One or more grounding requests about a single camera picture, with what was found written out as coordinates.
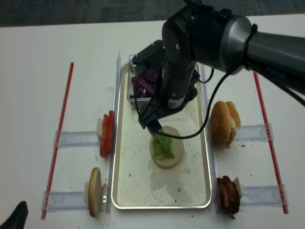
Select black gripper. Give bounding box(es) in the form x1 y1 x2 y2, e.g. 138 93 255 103
138 62 198 136

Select green lettuce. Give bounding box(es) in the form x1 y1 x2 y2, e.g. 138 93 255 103
152 134 175 160

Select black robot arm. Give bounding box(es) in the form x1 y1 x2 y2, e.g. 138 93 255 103
132 0 305 134

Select sliced tomato stack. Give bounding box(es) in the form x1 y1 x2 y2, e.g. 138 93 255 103
100 110 114 158

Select white block behind tomato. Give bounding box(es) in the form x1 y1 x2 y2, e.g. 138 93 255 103
96 118 103 139

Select bacon meat slices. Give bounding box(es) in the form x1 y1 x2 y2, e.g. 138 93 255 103
216 176 241 220

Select flat bun bottom on tray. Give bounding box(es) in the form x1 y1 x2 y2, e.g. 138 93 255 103
149 136 184 169

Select shredded purple cabbage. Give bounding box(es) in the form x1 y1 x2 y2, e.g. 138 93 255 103
129 69 156 99

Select right long clear divider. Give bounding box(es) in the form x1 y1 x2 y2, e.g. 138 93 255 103
198 63 221 215

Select long clear divider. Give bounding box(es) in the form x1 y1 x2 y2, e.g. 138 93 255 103
104 51 122 214
198 63 221 215

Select metal baking tray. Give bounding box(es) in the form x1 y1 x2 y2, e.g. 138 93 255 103
111 63 212 209

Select clear plastic salad container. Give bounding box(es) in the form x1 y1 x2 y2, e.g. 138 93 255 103
127 54 163 109

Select sesame burger buns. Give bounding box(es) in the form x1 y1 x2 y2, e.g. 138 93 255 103
210 101 241 147

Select left long clear divider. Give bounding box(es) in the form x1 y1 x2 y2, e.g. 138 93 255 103
104 51 122 214

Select upright bun half slice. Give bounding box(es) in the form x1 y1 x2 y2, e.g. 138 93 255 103
88 167 102 218

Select white block behind bun slice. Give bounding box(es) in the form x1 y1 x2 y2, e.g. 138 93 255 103
83 182 89 205

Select left red tape strip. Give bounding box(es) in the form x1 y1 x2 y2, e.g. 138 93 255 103
41 62 74 220

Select red tape strip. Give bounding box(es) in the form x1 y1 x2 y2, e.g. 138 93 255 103
41 62 74 220
253 72 289 214

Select white block behind bacon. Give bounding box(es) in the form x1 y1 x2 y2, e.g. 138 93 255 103
233 177 244 199

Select right red tape strip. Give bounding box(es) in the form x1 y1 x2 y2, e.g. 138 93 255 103
253 72 289 214

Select black object bottom left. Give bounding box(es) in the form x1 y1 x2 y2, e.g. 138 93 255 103
0 201 29 229

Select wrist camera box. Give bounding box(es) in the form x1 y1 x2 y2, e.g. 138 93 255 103
129 40 165 76

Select upper left clear rail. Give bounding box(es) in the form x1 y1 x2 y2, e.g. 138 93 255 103
53 131 100 148

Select clear rail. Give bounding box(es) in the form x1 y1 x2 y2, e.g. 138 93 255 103
53 131 100 148
234 123 274 142
41 191 89 211
240 185 289 206

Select upper right clear rail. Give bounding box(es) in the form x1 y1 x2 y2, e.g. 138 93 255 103
234 123 274 142

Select lower left clear rail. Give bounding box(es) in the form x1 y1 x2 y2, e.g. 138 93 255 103
41 191 89 211

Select lower right clear rail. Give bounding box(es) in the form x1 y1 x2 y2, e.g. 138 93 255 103
240 185 289 206

